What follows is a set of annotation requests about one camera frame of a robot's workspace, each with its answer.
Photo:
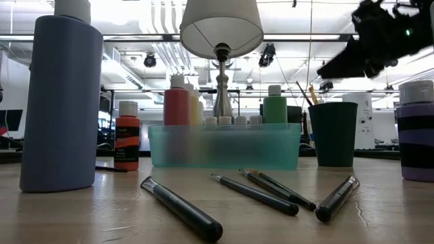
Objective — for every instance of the small dark red paint bottle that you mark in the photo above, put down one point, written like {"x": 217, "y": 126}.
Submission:
{"x": 240, "y": 120}

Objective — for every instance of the black ceiling spotlight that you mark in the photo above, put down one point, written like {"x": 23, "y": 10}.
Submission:
{"x": 150, "y": 60}
{"x": 267, "y": 54}
{"x": 326, "y": 84}

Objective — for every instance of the dark green plastic cup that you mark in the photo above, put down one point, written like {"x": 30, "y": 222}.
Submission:
{"x": 334, "y": 135}

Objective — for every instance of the large red paint bottle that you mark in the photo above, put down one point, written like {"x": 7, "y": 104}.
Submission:
{"x": 176, "y": 105}

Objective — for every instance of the large light green paint bottle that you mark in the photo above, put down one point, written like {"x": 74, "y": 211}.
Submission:
{"x": 274, "y": 108}

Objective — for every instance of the teal translucent plastic bin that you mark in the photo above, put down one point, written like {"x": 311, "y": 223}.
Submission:
{"x": 234, "y": 149}

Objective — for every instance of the paintbrush with yellow bristles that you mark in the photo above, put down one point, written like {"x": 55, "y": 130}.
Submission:
{"x": 313, "y": 95}

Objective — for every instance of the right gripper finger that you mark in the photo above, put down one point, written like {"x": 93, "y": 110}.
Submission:
{"x": 346, "y": 62}

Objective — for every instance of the small orange paint bottle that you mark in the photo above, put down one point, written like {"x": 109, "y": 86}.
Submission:
{"x": 127, "y": 120}

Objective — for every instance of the long paintbrush orange bristles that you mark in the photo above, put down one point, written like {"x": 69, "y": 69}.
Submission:
{"x": 112, "y": 168}

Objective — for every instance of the white cylindrical appliance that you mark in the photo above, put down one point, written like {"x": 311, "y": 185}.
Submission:
{"x": 364, "y": 112}

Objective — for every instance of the silver table lamp white shade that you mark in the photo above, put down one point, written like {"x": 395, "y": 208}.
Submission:
{"x": 234, "y": 20}

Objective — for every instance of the small purple paint bottle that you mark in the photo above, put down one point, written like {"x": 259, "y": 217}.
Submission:
{"x": 417, "y": 137}

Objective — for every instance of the small maroon paint bottle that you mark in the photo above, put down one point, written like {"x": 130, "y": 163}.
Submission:
{"x": 210, "y": 120}

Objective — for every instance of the dark monitor screen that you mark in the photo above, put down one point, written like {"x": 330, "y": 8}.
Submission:
{"x": 13, "y": 118}

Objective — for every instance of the small brown paint bottle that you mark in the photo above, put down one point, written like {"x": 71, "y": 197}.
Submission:
{"x": 225, "y": 120}

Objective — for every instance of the large blue paint bottle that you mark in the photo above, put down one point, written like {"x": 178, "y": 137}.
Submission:
{"x": 61, "y": 101}

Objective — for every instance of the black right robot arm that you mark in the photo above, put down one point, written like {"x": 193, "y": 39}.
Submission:
{"x": 417, "y": 34}

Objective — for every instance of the paintbrush with orange bristles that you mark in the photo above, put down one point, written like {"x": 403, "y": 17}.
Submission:
{"x": 309, "y": 205}

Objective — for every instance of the large yellow paint bottle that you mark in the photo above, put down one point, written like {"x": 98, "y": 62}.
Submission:
{"x": 194, "y": 110}

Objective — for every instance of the black paintbrush white bristles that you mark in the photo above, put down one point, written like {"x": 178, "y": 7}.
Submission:
{"x": 190, "y": 215}

